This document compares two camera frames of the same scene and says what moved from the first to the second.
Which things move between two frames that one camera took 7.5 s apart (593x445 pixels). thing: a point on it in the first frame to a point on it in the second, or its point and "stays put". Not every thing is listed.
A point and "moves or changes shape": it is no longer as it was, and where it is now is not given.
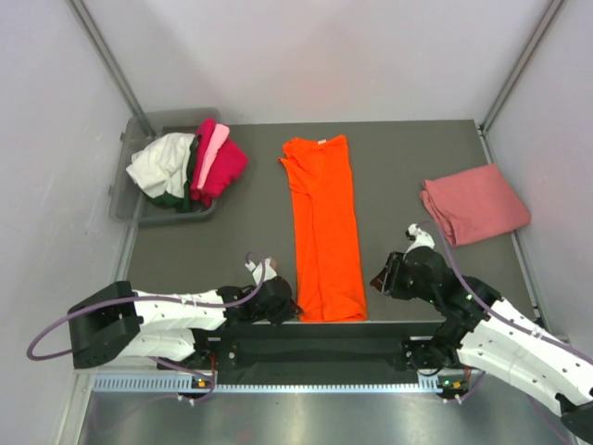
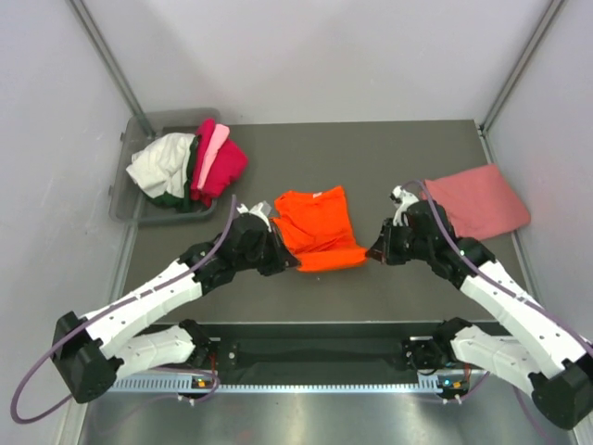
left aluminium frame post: [109, 63] stays put
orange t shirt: [329, 275] moves or changes shape
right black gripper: [385, 279] to [382, 250]
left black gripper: [289, 307] to [281, 260]
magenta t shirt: [229, 166] stays put
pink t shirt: [474, 205] stays put
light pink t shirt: [218, 133] stays put
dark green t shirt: [182, 203] stays put
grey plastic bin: [128, 201] stays put
